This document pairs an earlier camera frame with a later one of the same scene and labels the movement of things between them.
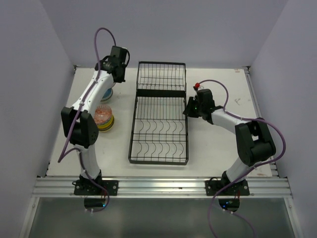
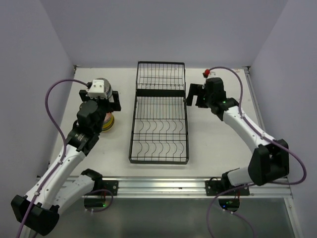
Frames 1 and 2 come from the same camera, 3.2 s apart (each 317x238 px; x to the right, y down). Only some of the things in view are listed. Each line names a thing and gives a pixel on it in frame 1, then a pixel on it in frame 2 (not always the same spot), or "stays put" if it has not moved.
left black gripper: [122, 78] to [111, 106]
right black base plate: [241, 188] stays put
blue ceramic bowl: [108, 93] stays put
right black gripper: [188, 111] to [196, 89]
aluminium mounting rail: [161, 187] stays put
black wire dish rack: [160, 135] stays put
